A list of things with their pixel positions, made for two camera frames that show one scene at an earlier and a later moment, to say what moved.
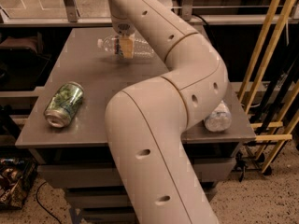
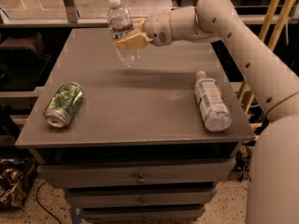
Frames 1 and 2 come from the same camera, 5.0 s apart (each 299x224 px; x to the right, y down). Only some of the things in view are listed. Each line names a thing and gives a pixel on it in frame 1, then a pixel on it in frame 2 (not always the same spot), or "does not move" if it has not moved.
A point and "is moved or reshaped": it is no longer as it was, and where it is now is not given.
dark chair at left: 22,63 does not move
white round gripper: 123,28 to 157,26
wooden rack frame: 285,14 does not move
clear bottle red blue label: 111,44 is moved or reshaped
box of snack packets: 17,175 does not move
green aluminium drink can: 64,102 does not move
